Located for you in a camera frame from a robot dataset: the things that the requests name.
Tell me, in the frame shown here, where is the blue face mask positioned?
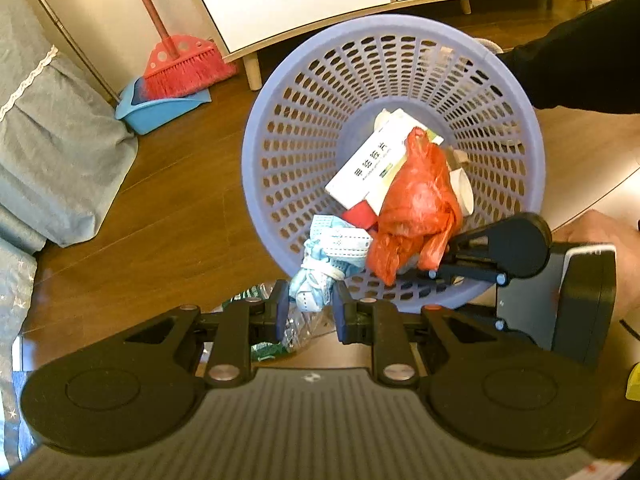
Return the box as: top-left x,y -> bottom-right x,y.
290,214 -> 373,311

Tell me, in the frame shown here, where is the person's right hand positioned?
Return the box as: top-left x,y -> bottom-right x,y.
552,210 -> 640,332

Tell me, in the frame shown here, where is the yellow object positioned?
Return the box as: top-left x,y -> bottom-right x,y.
625,362 -> 640,403

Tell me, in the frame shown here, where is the clear plastic water bottle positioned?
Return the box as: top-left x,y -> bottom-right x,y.
212,280 -> 341,363

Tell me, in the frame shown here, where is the white green medicine box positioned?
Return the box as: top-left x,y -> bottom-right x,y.
325,109 -> 445,208

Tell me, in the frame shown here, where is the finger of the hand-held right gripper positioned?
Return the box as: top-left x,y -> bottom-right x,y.
428,229 -> 507,287

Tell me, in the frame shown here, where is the red broom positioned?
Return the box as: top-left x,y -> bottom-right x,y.
122,0 -> 237,101

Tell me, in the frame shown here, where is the small orange plastic bag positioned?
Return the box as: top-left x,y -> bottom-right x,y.
341,200 -> 381,231

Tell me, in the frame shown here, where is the person's right beige slipper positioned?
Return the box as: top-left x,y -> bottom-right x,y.
472,37 -> 506,58

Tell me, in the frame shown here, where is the blue starry bedsheet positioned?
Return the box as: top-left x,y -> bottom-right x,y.
0,237 -> 40,466

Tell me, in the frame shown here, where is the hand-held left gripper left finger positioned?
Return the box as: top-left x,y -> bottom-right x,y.
112,279 -> 292,388

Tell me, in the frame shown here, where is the grey-blue lace-trimmed bed skirt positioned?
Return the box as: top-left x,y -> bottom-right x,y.
0,0 -> 139,256

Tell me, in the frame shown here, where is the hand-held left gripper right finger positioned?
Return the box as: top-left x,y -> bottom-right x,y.
331,280 -> 508,387

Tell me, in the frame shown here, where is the person's right leg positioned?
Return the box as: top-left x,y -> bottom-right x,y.
500,0 -> 640,113

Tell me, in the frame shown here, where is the blue dustpan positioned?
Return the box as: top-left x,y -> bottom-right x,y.
115,77 -> 212,136

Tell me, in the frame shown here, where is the large orange plastic bag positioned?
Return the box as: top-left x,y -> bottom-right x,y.
366,127 -> 464,286

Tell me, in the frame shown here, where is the lavender plastic mesh basket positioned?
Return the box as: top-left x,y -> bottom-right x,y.
241,14 -> 546,311

